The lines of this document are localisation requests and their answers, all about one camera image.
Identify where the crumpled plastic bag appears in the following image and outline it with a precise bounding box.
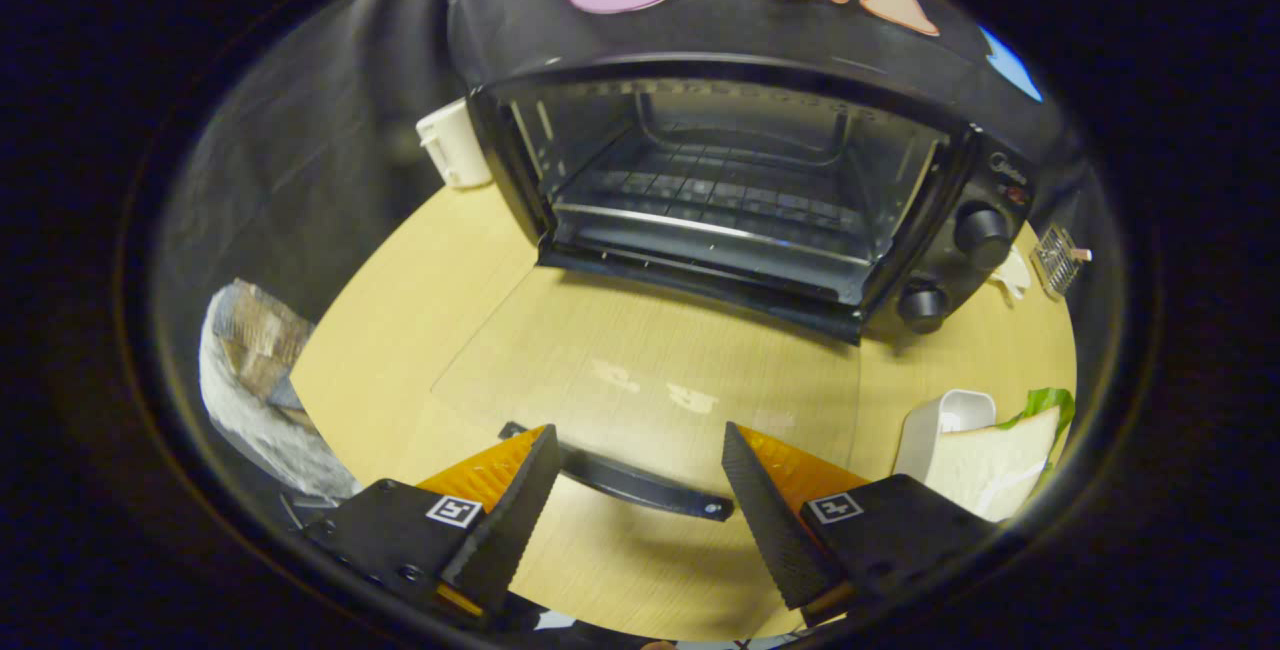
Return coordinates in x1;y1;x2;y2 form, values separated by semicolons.
198;278;363;503

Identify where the white pop-up toaster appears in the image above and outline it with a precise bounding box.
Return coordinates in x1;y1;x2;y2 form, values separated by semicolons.
415;98;493;189

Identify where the sandwich with lettuce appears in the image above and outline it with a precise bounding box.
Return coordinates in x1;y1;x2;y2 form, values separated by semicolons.
925;388;1076;521

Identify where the metal mesh holder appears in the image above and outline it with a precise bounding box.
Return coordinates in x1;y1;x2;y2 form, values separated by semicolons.
1030;223;1093;299

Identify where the black backdrop cloth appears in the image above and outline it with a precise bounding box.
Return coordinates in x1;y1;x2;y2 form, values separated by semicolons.
150;0;1111;411

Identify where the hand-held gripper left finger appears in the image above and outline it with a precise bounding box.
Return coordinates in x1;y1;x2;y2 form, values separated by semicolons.
280;423;563;631

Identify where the black toaster oven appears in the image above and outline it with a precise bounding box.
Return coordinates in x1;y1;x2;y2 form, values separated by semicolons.
432;55;1038;523

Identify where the white rectangular dish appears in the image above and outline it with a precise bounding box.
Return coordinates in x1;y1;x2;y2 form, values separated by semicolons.
893;390;997;483

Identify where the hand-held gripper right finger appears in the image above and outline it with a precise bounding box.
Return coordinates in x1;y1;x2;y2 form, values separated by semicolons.
720;420;1003;629

